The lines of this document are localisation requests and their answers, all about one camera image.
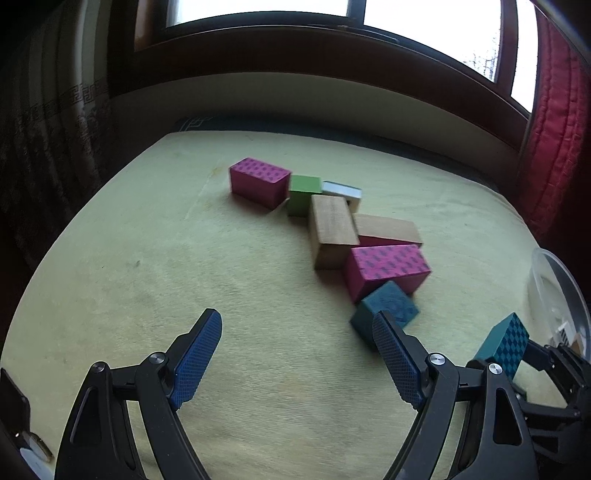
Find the long natural wooden block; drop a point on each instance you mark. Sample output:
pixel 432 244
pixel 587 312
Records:
pixel 330 221

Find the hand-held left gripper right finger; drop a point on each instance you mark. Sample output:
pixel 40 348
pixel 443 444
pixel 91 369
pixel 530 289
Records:
pixel 397 360

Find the teal checkered wooden block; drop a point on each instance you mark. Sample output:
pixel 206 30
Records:
pixel 503 344

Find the green wooden block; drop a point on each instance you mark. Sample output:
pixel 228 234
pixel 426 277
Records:
pixel 302 189

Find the white round object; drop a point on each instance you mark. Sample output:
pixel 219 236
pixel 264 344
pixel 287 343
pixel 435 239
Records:
pixel 37 459

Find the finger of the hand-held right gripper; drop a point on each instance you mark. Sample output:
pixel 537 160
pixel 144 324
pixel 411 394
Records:
pixel 549 420
pixel 556 369

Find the brown patterned curtain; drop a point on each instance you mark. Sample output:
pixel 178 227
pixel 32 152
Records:
pixel 46 115

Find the white wooden block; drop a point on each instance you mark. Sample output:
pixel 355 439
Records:
pixel 339 188

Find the teal wooden cube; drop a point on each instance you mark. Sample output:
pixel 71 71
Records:
pixel 388 302

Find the clear plastic bowl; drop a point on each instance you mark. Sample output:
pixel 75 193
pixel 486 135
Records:
pixel 554 286

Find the red quilted curtain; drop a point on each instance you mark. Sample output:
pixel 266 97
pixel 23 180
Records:
pixel 558 115

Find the dark flat object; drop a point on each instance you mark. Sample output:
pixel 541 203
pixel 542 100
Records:
pixel 11 401

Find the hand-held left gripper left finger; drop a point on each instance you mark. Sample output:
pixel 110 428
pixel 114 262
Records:
pixel 198 355

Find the wooden framed window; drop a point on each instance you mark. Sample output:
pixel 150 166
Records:
pixel 258 9

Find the magenta dotted wooden block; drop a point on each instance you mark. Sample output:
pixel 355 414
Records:
pixel 383 267
pixel 258 177

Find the natural wooden cube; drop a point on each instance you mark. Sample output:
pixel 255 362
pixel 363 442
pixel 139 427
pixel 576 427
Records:
pixel 577 345

